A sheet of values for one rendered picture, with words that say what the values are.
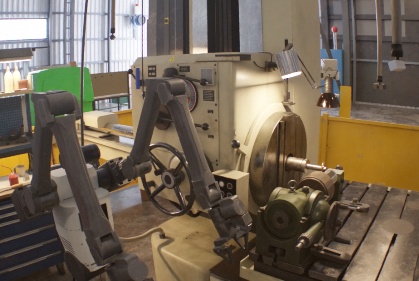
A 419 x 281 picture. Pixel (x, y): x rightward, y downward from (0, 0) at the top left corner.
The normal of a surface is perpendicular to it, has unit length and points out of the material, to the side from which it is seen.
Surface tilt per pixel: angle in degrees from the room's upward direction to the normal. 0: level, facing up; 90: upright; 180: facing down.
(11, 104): 90
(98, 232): 68
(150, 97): 100
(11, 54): 58
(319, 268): 0
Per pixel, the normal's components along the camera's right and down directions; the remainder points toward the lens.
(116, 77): 0.77, 0.11
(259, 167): -0.62, 0.00
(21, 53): 0.62, -0.43
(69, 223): -0.02, 0.18
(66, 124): 0.76, -0.28
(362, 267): -0.02, -0.98
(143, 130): -0.53, 0.18
